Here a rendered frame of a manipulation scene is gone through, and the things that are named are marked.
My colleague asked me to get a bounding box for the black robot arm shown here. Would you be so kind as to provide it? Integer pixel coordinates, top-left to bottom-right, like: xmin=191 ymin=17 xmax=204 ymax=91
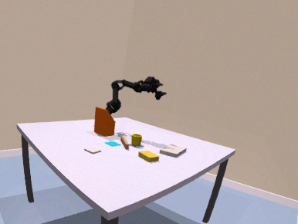
xmin=106 ymin=76 xmax=151 ymax=115

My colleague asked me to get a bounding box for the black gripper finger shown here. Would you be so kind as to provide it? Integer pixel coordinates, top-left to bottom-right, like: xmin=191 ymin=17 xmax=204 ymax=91
xmin=157 ymin=92 xmax=167 ymax=98
xmin=151 ymin=79 xmax=163 ymax=87

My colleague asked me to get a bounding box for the yellow rectangular block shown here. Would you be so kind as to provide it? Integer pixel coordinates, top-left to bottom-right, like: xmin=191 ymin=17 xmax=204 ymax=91
xmin=137 ymin=151 xmax=160 ymax=162

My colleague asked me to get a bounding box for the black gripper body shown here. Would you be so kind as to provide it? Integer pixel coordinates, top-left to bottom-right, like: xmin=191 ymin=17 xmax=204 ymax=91
xmin=145 ymin=76 xmax=161 ymax=100

